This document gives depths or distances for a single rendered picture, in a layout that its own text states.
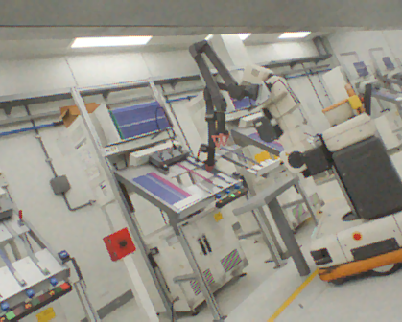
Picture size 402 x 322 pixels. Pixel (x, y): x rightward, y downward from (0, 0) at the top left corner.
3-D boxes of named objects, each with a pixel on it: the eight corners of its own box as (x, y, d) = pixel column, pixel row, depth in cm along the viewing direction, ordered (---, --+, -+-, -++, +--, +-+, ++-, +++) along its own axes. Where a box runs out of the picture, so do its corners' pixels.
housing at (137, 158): (179, 157, 321) (180, 143, 314) (135, 172, 286) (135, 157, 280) (173, 154, 325) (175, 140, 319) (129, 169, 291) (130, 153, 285)
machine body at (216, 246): (252, 270, 299) (221, 202, 303) (195, 318, 250) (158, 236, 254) (203, 278, 345) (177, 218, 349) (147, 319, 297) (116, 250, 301)
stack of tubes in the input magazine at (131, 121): (171, 126, 315) (158, 99, 317) (123, 139, 280) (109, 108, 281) (163, 132, 324) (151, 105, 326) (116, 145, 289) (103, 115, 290)
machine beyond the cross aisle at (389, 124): (435, 130, 626) (386, 33, 637) (423, 141, 569) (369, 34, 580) (361, 157, 723) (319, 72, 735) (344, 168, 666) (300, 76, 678)
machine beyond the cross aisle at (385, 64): (452, 116, 725) (409, 32, 737) (443, 124, 668) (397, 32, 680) (385, 141, 823) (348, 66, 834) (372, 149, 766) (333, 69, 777)
